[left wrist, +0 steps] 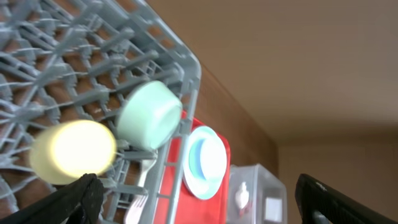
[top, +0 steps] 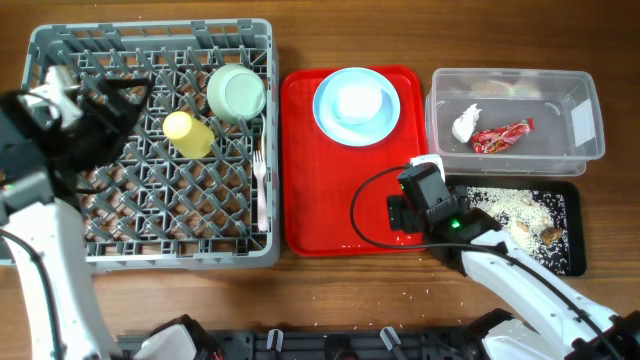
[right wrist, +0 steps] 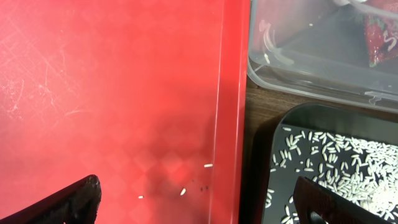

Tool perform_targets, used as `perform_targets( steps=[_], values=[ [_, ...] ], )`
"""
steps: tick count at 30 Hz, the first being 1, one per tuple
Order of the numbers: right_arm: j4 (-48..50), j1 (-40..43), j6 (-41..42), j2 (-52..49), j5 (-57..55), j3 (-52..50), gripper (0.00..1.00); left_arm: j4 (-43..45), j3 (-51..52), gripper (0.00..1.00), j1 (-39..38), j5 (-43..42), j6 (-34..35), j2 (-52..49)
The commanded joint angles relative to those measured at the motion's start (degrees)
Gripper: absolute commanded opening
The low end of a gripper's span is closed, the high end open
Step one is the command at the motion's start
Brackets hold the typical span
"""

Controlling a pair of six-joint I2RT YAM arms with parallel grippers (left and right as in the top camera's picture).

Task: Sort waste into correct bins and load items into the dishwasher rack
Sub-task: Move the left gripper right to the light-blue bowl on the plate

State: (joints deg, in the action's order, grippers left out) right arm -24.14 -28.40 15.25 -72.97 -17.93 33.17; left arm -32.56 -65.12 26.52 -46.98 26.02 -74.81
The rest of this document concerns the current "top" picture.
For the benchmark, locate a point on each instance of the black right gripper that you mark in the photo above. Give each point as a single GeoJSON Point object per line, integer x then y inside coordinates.
{"type": "Point", "coordinates": [401, 217]}

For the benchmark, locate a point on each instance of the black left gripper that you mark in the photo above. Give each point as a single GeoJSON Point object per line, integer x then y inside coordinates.
{"type": "Point", "coordinates": [111, 128]}

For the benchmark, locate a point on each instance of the yellow plastic cup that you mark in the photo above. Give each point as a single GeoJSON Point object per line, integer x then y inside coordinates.
{"type": "Point", "coordinates": [191, 137]}

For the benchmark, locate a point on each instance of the green bowl with leftovers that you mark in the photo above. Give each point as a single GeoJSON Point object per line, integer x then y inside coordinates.
{"type": "Point", "coordinates": [235, 92]}

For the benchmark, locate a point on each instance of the white tissue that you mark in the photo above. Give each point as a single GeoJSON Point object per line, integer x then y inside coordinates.
{"type": "Point", "coordinates": [463, 126]}

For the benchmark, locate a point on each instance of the red snack wrapper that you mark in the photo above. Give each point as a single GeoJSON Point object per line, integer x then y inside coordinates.
{"type": "Point", "coordinates": [496, 140]}

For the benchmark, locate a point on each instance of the light blue plate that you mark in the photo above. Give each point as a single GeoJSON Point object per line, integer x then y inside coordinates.
{"type": "Point", "coordinates": [359, 135]}

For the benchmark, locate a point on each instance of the white plastic spoon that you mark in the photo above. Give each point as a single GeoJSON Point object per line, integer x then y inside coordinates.
{"type": "Point", "coordinates": [263, 134]}

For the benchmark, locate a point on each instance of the white plastic fork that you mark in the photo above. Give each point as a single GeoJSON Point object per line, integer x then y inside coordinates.
{"type": "Point", "coordinates": [259, 171]}

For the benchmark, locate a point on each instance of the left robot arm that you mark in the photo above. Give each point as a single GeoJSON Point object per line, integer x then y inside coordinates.
{"type": "Point", "coordinates": [41, 218]}

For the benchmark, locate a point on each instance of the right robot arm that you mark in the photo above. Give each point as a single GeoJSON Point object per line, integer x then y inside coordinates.
{"type": "Point", "coordinates": [551, 320]}

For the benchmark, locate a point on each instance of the grey dishwasher rack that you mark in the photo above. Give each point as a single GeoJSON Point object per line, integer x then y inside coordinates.
{"type": "Point", "coordinates": [153, 208]}

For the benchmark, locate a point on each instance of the red plastic tray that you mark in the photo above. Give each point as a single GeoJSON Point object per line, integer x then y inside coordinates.
{"type": "Point", "coordinates": [334, 196]}

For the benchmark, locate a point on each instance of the clear plastic bin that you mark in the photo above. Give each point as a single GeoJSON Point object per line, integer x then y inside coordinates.
{"type": "Point", "coordinates": [564, 106]}

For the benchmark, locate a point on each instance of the spilled rice and leftovers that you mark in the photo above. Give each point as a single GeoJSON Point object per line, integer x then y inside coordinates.
{"type": "Point", "coordinates": [535, 219]}

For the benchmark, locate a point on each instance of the black tray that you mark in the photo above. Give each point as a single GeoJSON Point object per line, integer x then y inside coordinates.
{"type": "Point", "coordinates": [576, 238]}

